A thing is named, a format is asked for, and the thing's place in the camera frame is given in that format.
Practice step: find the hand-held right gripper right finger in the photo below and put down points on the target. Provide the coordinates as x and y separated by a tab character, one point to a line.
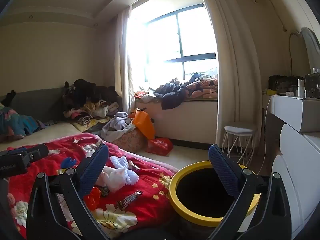
223	170

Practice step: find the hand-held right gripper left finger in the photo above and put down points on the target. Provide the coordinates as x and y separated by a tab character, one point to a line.
93	170

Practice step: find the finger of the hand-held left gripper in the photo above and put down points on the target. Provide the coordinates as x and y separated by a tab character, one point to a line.
37	153
15	149

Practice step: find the white tissue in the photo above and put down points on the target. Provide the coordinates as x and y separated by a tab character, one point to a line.
113	181

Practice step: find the dark green snack wrapper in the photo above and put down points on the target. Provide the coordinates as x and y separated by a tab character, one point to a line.
103	191

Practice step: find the blue wrapper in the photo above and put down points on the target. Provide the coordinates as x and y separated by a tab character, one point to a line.
67	162

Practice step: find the shiny red wrapper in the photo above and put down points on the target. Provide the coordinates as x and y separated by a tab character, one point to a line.
92	200

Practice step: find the small gold candy wrapper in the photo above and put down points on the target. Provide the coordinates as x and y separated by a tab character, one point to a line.
133	166

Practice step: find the dark red snack packet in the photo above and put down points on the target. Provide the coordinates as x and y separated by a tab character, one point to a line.
128	200

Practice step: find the yellow rimmed trash bin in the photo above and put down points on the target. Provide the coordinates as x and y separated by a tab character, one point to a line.
175	197

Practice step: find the beige bed sheet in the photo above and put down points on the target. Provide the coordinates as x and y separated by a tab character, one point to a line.
50	135

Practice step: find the teal floral garment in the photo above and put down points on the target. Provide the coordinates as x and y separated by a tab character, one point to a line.
17	122

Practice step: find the floral storage basket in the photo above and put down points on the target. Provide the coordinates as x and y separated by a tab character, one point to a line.
132	140

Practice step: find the grey white garment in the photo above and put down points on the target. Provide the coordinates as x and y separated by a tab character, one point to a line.
117	125

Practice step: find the grey bed headboard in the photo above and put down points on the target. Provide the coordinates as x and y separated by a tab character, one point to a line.
37	102

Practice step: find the black sock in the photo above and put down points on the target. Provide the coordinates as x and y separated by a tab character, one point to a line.
10	96

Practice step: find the red floral blanket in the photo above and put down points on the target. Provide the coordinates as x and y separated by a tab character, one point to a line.
147	177

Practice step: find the orange shopping bag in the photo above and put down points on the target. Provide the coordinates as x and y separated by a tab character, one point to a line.
143	125

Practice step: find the red plastic bag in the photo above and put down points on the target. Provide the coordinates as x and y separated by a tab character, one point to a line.
160	146

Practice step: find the white drawer unit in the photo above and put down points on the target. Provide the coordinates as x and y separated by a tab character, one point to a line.
297	155

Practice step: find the pile of mixed clothes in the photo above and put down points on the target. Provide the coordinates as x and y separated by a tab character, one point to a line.
87	95

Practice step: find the pink and black quilt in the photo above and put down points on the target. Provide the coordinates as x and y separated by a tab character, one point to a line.
205	87

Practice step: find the red cloth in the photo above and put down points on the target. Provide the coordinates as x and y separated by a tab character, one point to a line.
140	95

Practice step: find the dark puffer jacket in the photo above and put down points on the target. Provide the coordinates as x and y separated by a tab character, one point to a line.
172	97

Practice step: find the white dressing table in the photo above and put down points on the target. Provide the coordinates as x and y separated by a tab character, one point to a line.
290	110

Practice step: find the yellow box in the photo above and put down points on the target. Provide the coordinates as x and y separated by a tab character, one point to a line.
270	92

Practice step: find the thick cream curtain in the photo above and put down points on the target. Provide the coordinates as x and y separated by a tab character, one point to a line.
237	80

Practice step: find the white charger plug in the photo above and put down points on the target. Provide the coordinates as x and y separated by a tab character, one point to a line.
290	94

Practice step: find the black bag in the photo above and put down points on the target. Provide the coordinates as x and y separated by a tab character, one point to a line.
282	82

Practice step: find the sheer white curtain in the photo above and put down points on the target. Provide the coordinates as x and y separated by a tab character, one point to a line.
122	67

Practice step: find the white bottle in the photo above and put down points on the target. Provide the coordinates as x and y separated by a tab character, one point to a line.
300	87

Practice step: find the dark cosmetic organizer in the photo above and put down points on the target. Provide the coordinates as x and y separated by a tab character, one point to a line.
312	86

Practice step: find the black framed window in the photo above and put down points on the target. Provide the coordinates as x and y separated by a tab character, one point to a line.
162	42

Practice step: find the curved vanity mirror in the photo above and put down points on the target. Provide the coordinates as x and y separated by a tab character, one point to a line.
312	47

